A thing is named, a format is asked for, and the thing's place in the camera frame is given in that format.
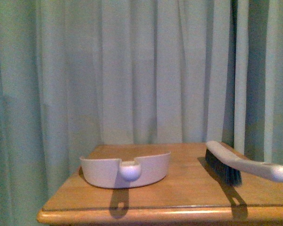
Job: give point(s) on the beige plastic dustpan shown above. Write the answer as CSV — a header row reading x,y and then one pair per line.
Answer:
x,y
114,173

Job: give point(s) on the beige hand brush black bristles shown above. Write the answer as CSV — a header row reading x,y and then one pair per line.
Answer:
x,y
228,166

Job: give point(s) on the light green curtain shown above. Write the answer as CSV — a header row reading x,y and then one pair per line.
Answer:
x,y
75,74

